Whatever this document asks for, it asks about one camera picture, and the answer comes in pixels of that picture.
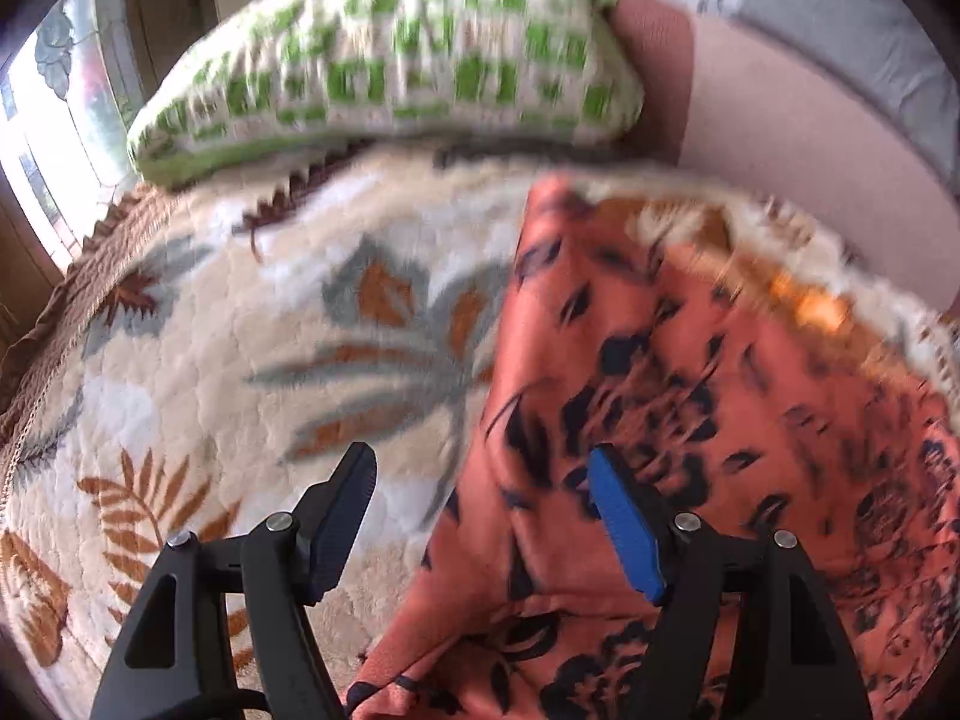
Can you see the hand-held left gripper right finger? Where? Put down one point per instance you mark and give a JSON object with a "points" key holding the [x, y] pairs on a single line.
{"points": [[626, 532]]}

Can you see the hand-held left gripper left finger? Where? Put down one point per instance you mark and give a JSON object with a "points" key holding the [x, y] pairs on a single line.
{"points": [[341, 532]]}

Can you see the green checkered pillow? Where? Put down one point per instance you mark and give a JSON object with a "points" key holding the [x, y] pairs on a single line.
{"points": [[390, 67]]}

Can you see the grey pillow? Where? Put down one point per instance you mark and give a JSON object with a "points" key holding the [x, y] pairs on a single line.
{"points": [[840, 7]]}

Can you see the cream leaf print blanket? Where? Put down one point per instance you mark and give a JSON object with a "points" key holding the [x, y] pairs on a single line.
{"points": [[300, 330]]}

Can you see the orange floral print garment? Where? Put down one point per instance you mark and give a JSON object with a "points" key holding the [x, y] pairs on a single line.
{"points": [[675, 360]]}

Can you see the patterned glass window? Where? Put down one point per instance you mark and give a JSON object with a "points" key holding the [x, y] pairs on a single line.
{"points": [[67, 112]]}

